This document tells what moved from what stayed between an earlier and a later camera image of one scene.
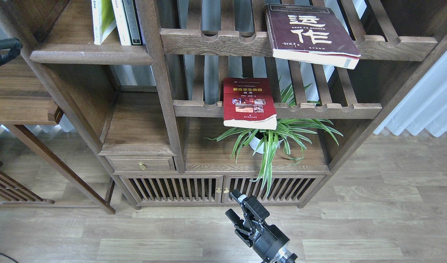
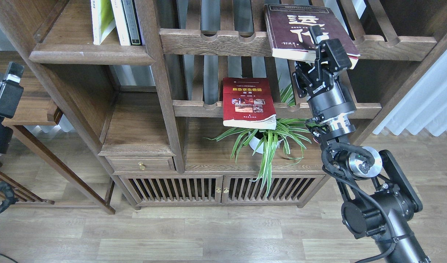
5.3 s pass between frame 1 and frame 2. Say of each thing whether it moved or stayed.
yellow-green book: stayed
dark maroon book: stayed
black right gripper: moved
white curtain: stayed
